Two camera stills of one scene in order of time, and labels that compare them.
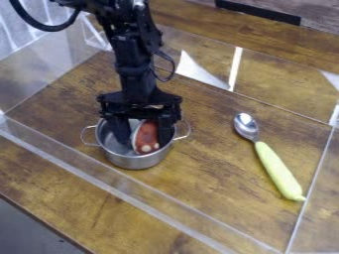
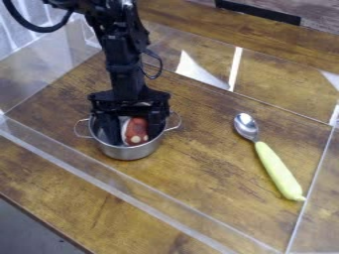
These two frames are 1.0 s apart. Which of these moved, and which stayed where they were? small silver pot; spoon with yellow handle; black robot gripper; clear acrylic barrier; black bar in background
Moved: black robot gripper; small silver pot
Stayed: spoon with yellow handle; black bar in background; clear acrylic barrier
